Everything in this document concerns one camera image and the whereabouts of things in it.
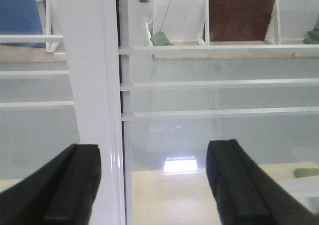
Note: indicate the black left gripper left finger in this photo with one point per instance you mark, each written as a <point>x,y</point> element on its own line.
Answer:
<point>62,192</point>

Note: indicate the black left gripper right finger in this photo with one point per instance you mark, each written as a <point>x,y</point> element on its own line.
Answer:
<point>245,194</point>

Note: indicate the white sliding glass door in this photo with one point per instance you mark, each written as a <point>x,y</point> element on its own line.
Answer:
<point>178,98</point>

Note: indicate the white fixed glass door panel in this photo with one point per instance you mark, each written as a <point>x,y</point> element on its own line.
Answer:
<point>46,106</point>

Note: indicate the brown wooden door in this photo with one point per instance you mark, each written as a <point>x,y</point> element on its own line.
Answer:
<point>239,20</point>

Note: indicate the light wooden platform board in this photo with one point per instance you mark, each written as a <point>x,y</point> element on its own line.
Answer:
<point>184,199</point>

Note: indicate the green leaf plant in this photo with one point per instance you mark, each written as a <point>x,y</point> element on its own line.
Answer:
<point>159,38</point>

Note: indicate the blue panel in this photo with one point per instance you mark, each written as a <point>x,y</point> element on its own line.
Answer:
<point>20,17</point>

